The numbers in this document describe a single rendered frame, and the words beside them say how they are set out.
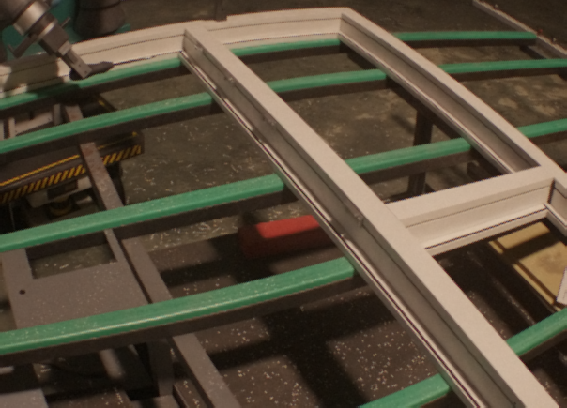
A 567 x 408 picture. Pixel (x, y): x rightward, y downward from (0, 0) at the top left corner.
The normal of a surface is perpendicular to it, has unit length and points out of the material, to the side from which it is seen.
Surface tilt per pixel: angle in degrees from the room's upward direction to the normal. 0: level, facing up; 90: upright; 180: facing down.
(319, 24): 90
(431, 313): 90
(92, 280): 0
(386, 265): 90
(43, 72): 90
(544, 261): 0
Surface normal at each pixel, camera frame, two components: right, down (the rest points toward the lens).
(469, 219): 0.40, 0.51
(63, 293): 0.04, -0.84
